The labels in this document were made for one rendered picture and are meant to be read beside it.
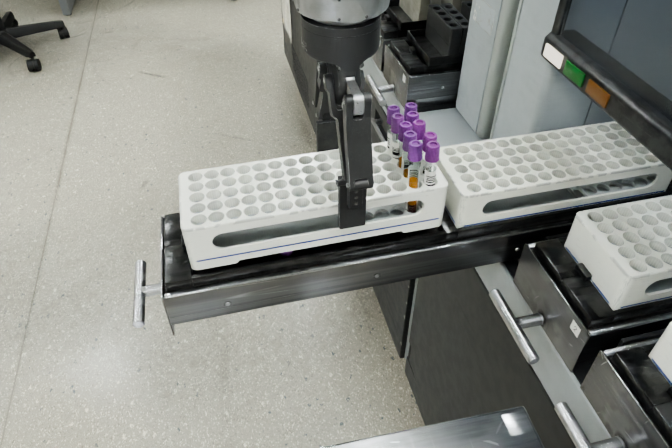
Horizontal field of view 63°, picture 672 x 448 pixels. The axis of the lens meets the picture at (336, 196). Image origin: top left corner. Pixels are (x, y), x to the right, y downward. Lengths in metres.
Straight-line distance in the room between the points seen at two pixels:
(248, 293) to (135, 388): 0.95
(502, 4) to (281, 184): 0.43
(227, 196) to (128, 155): 1.67
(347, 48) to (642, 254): 0.38
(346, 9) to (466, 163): 0.29
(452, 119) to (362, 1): 0.56
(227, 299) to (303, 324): 0.95
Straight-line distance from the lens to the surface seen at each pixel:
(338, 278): 0.65
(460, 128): 1.01
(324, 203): 0.60
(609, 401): 0.64
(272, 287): 0.64
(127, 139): 2.39
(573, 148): 0.77
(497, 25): 0.89
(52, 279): 1.89
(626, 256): 0.66
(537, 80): 0.80
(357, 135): 0.52
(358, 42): 0.51
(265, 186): 0.63
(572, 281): 0.66
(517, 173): 0.70
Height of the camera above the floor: 1.28
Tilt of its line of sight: 41 degrees down
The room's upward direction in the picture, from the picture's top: straight up
